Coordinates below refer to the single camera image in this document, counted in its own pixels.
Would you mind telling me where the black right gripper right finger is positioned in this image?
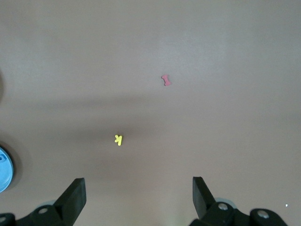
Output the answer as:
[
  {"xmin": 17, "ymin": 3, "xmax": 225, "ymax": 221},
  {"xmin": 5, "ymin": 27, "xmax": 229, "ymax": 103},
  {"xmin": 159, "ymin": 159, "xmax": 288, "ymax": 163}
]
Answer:
[{"xmin": 192, "ymin": 176, "xmax": 289, "ymax": 226}]

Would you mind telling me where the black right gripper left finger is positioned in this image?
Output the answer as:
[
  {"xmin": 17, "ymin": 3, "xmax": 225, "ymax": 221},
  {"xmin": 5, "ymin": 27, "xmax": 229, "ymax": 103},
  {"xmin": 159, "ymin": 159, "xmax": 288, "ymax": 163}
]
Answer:
[{"xmin": 0, "ymin": 178, "xmax": 87, "ymax": 226}]

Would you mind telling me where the blue plate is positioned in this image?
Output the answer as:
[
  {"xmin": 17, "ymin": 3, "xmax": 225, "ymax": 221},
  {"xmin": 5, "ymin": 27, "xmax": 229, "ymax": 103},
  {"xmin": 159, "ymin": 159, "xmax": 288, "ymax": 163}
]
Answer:
[{"xmin": 0, "ymin": 145, "xmax": 15, "ymax": 194}]

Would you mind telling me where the red letter I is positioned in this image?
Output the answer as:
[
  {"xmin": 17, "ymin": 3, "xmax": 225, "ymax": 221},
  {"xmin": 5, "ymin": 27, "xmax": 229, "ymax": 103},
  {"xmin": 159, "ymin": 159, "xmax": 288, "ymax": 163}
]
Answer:
[{"xmin": 161, "ymin": 74, "xmax": 172, "ymax": 87}]

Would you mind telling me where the brown table cover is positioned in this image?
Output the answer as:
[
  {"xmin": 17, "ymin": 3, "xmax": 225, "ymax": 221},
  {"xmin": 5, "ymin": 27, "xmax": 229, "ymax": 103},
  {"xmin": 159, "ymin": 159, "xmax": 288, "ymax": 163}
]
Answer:
[{"xmin": 0, "ymin": 0, "xmax": 301, "ymax": 226}]

